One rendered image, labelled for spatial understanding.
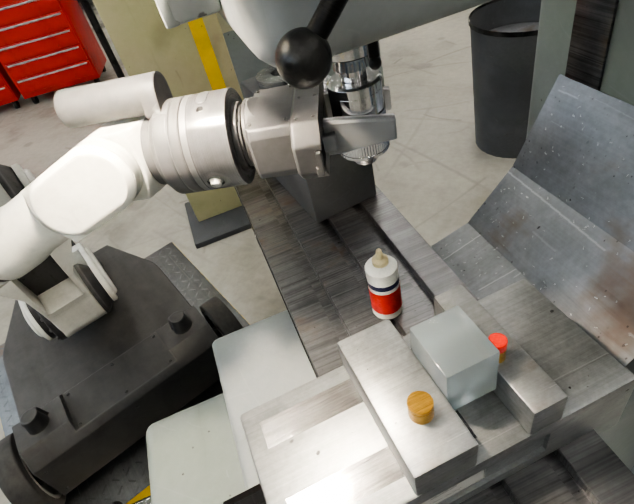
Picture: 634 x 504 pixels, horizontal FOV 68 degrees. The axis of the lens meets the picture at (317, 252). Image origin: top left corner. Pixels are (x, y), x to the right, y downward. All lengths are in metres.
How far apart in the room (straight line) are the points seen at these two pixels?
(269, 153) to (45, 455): 0.92
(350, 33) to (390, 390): 0.30
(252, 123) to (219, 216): 2.09
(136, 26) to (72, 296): 1.24
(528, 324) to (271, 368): 0.37
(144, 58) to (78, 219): 1.71
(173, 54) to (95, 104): 1.71
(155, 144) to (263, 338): 0.41
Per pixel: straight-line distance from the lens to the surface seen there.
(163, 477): 0.85
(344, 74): 0.41
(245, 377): 0.73
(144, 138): 0.45
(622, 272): 0.70
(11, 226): 0.56
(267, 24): 0.29
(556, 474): 0.54
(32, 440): 1.20
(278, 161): 0.41
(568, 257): 0.73
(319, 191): 0.76
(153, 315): 1.31
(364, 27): 0.31
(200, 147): 0.42
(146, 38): 2.15
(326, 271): 0.71
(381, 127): 0.41
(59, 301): 1.21
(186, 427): 0.87
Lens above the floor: 1.42
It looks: 42 degrees down
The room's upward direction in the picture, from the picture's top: 15 degrees counter-clockwise
